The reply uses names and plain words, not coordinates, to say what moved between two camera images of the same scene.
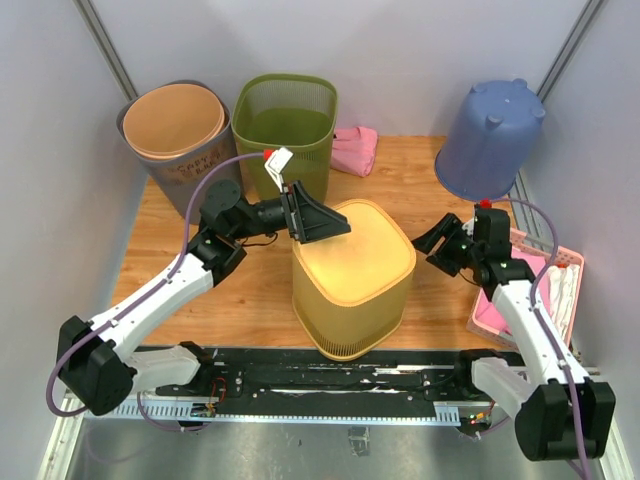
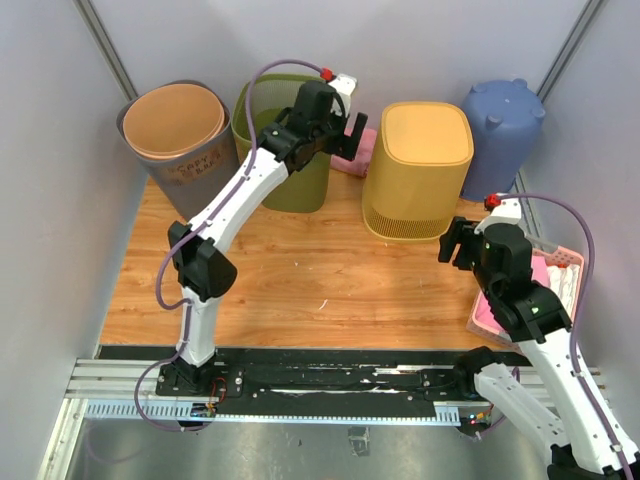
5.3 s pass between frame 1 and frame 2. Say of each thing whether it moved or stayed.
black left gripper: moved
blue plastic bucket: stayed
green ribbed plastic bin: stayed
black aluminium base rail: stayed
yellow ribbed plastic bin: moved
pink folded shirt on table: stayed
